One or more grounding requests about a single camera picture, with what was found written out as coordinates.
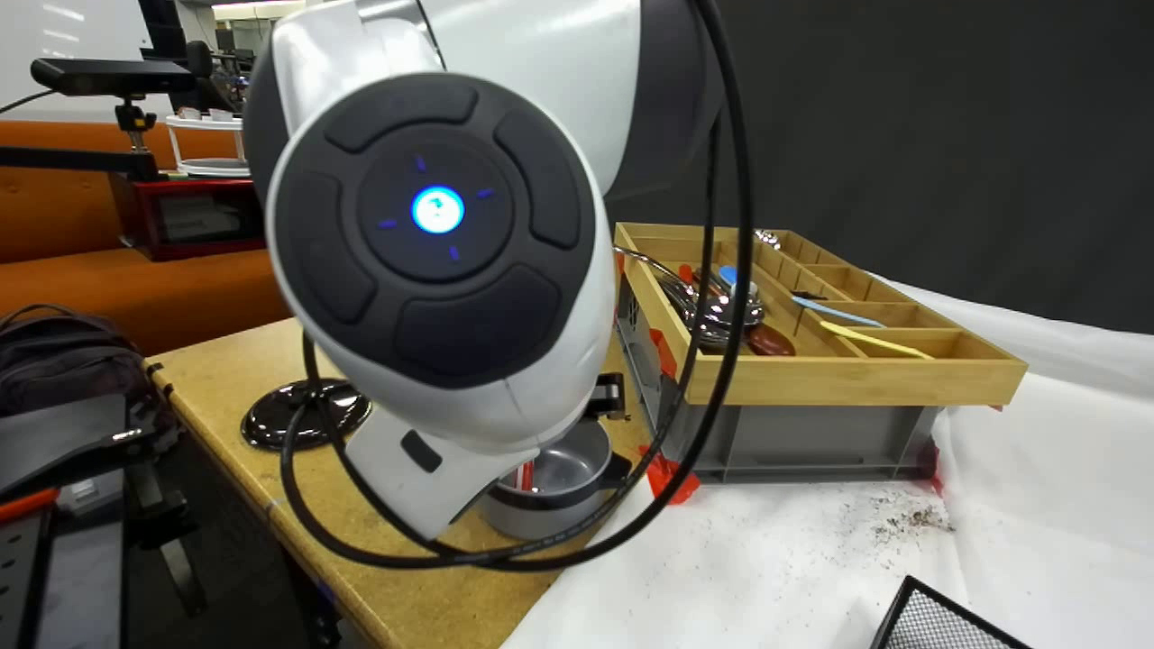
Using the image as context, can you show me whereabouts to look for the black tripod stand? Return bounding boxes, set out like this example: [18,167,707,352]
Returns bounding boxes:
[0,464,209,649]

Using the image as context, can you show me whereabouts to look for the grey bowl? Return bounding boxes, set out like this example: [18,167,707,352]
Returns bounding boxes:
[481,416,636,546]

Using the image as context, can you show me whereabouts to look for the metal spoons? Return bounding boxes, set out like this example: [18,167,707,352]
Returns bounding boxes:
[654,250,773,352]

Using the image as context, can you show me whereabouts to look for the yellow utensil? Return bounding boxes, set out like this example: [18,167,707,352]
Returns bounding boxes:
[827,315,939,364]

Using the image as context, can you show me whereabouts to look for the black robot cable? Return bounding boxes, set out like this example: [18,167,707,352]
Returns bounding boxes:
[276,0,756,573]

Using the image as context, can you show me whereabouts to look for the black curtain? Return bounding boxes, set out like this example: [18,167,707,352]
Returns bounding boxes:
[605,0,1154,340]

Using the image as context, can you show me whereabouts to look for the red corner bracket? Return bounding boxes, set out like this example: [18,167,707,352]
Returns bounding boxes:
[644,442,707,504]
[644,330,678,384]

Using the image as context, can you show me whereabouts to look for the orange wooden cabinet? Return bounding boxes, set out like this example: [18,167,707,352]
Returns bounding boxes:
[0,116,297,352]

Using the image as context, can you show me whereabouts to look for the silver blue utensil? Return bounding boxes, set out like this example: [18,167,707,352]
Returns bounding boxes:
[787,287,886,331]

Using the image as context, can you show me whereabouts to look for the black round lid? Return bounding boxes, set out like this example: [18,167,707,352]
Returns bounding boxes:
[238,376,373,456]

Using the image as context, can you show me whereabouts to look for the black bag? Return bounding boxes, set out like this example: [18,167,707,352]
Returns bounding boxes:
[0,304,173,497]

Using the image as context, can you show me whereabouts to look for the black camera bar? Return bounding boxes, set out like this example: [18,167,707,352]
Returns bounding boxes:
[28,49,245,119]

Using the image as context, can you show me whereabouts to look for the black mesh box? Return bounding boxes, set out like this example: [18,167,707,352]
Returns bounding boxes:
[867,573,1037,649]

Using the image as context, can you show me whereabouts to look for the wooden compartment tray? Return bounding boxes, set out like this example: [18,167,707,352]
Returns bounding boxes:
[611,220,1033,411]

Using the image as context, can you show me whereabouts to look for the white cloth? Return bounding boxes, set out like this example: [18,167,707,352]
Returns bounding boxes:
[500,280,1154,649]

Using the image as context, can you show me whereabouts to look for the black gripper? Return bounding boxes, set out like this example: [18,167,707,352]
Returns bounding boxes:
[593,372,632,421]

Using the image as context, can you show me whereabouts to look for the grey plastic crate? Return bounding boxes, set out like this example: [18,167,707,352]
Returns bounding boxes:
[613,280,942,483]

